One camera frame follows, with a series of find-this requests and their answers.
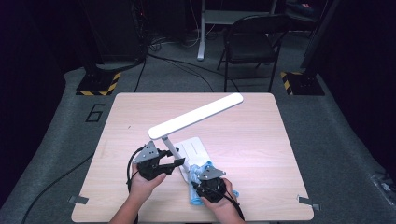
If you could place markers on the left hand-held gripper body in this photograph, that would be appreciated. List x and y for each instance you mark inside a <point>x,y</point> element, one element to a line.
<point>149,169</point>

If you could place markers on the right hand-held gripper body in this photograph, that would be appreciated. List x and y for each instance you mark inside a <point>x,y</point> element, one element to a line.
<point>211,189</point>

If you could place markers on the light blue towel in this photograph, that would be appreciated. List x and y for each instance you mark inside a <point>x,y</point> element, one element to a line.
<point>196,196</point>

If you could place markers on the white desk lamp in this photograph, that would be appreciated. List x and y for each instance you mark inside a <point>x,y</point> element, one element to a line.
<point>193,116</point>

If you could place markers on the person's left hand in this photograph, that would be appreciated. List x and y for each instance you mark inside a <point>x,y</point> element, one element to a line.
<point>141,188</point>

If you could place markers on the person's right hand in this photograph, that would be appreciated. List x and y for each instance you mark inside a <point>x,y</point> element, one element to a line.
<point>222,208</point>

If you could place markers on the grey tape strip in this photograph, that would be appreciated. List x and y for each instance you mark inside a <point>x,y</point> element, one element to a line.
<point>308,202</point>
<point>78,199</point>

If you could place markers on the black stand with striped base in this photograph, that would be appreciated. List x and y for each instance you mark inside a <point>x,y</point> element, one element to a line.
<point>98,82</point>
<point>306,84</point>

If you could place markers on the dark equipment cabinet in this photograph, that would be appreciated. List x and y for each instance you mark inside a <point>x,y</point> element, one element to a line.
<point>118,28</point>

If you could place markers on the black folding chair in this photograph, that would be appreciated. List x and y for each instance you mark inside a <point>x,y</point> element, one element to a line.
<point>249,46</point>

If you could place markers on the crumpled clear plastic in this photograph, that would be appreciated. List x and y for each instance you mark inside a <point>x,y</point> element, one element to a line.
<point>384,186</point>

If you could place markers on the white desk frame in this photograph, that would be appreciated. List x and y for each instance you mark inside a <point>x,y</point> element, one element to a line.
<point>201,37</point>

